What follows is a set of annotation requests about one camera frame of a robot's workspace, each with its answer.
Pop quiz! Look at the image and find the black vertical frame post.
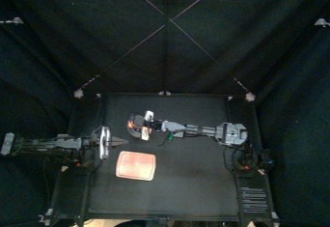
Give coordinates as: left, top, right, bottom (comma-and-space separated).
164, 0, 170, 94

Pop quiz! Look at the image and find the pink square plate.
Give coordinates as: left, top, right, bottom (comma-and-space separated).
115, 150, 158, 182

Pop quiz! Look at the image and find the grey bowl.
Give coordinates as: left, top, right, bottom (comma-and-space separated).
128, 113, 152, 141

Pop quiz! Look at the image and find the orange toy carrot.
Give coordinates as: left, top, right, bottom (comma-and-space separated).
128, 118, 150, 136

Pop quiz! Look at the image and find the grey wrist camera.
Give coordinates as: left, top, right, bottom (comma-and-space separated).
162, 120, 189, 133
54, 133, 83, 151

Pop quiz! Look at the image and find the white diagonal cord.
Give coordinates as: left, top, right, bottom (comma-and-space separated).
119, 0, 252, 94
79, 0, 229, 92

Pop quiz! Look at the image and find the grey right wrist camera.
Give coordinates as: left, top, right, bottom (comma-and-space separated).
162, 120, 189, 133

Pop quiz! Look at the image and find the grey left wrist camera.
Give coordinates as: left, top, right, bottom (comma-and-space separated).
54, 133, 83, 151

